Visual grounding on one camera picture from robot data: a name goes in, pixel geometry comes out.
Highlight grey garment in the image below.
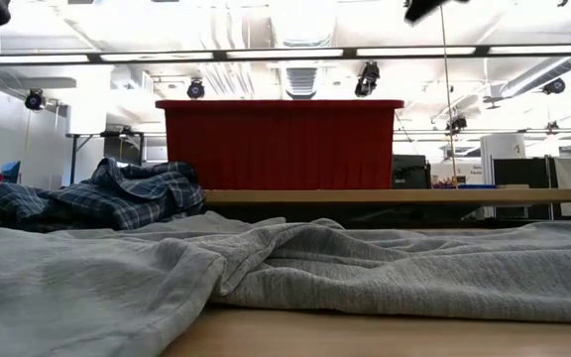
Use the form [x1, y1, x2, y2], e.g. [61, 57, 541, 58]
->
[0, 210, 571, 357]

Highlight blue plaid button shirt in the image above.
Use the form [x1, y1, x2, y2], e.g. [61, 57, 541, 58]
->
[47, 157, 207, 232]

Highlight blue plaid pajama pants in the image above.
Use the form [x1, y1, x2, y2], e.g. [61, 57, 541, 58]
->
[0, 181, 68, 232]

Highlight red plastic laundry bin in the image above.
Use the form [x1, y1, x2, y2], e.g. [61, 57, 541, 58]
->
[155, 98, 405, 192]

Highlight black round ceiling spotlight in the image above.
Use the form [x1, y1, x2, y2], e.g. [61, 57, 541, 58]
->
[24, 87, 47, 111]
[185, 78, 206, 100]
[542, 77, 567, 95]

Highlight black monitor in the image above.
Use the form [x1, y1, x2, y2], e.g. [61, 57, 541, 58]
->
[392, 154, 433, 190]

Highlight light wood side table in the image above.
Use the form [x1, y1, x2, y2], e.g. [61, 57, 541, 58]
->
[203, 187, 571, 207]

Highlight black partition panel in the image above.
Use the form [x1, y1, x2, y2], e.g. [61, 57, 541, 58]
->
[493, 157, 550, 219]

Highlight thin vertical cord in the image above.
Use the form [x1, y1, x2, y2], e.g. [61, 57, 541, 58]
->
[438, 0, 459, 189]

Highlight black ceiling camera mount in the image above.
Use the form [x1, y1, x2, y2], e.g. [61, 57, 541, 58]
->
[446, 114, 468, 134]
[354, 60, 381, 98]

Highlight black aluminium table frame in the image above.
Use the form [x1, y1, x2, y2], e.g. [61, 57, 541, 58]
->
[210, 203, 571, 230]

